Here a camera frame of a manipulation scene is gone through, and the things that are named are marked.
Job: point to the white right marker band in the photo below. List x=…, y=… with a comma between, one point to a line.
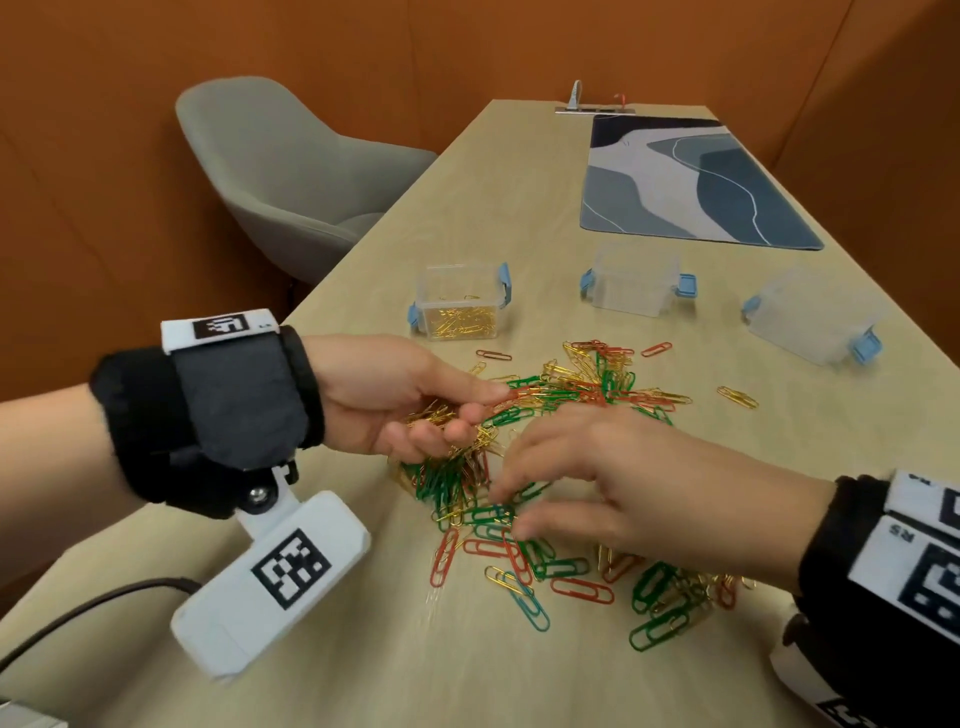
x=874, y=570

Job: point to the pile of colored paper clips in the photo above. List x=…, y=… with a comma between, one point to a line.
x=585, y=382

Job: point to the handful of gold paper clips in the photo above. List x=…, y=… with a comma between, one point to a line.
x=439, y=414

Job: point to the grey shell chair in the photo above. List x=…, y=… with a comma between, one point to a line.
x=292, y=180

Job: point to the grey white box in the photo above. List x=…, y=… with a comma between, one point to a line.
x=26, y=716

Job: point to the sorted heap of gold clips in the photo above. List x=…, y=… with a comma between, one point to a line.
x=459, y=324

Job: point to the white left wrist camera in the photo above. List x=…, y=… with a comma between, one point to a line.
x=225, y=615

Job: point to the person's right hand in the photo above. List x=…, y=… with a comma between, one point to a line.
x=690, y=502

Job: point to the blue patterned desk mat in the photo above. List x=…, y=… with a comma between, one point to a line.
x=690, y=187

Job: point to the white left marker band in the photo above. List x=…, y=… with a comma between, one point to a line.
x=176, y=334

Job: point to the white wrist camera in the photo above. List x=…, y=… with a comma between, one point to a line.
x=795, y=682
x=225, y=615

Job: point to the white marker band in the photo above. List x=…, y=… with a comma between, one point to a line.
x=176, y=334
x=874, y=570

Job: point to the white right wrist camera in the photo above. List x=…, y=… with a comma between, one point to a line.
x=795, y=682

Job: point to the transparent box with blue latches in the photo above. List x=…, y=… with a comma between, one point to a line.
x=457, y=289
x=634, y=285
x=806, y=319

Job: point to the person's left hand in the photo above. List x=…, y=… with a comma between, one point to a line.
x=367, y=397

